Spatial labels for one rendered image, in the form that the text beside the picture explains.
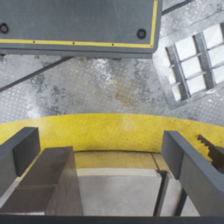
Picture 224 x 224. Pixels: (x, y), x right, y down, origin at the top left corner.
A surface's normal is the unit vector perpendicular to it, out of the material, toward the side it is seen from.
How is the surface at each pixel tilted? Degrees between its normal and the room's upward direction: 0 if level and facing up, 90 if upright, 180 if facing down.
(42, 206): 90
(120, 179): 0
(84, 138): 0
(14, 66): 0
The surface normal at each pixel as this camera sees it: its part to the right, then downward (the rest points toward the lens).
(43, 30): 0.02, 0.29
